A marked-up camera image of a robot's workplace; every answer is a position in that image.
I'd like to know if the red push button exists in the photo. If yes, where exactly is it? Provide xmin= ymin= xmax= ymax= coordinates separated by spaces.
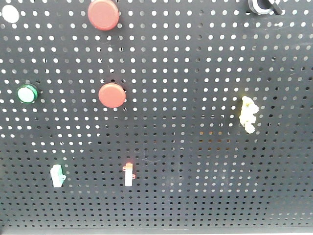
xmin=98 ymin=83 xmax=126 ymax=108
xmin=88 ymin=0 xmax=119 ymax=31

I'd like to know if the black rotary selector switch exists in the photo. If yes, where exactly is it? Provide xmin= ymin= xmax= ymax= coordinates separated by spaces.
xmin=248 ymin=0 xmax=283 ymax=15

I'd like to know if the black perforated pegboard panel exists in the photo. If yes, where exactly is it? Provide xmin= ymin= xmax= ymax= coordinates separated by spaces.
xmin=0 ymin=0 xmax=313 ymax=235

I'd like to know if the red white switch block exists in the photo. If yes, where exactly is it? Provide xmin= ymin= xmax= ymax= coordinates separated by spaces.
xmin=122 ymin=163 xmax=136 ymax=187

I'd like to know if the green white switch block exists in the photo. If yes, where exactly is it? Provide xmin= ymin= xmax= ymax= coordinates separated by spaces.
xmin=50 ymin=164 xmax=66 ymax=188

